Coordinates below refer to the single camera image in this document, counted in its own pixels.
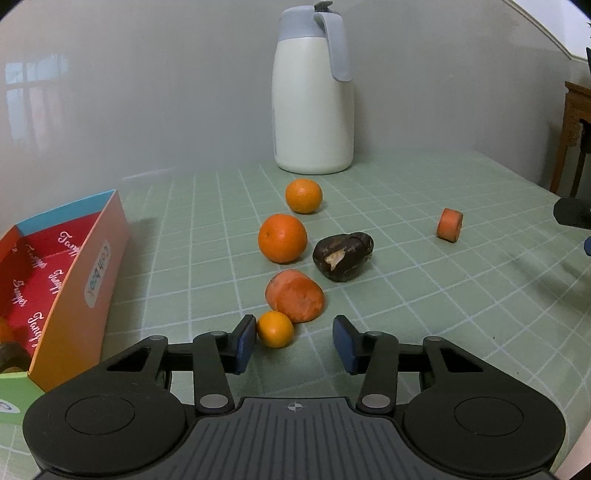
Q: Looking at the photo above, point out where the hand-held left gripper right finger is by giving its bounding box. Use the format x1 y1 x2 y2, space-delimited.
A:
332 315 497 414

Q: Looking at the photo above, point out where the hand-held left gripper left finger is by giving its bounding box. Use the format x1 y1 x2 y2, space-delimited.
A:
95 315 257 415

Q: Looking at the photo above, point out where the tiny kumquat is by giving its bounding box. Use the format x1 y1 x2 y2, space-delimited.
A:
257 311 295 349

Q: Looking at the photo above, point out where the large carrot chunk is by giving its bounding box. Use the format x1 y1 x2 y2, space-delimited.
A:
265 270 326 323

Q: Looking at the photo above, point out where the smooth dark fruit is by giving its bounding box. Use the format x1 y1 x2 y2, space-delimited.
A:
312 232 375 282

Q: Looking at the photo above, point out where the medium orange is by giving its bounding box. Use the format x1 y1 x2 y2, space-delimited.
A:
257 213 308 265

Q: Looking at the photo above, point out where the small carrot chunk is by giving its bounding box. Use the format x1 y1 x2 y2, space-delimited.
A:
436 208 464 243

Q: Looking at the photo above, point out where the small orange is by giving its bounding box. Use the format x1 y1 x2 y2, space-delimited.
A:
285 178 323 214

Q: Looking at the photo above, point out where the colourful cardboard box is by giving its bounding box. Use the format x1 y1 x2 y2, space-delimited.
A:
0 188 131 428

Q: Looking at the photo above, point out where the wooden side table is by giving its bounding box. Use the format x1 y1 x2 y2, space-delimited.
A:
549 80 591 197

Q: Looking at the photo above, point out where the green checked tablecloth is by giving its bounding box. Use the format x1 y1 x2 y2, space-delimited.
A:
0 150 591 480

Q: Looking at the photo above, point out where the white thermos jug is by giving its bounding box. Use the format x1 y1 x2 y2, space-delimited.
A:
271 1 355 175

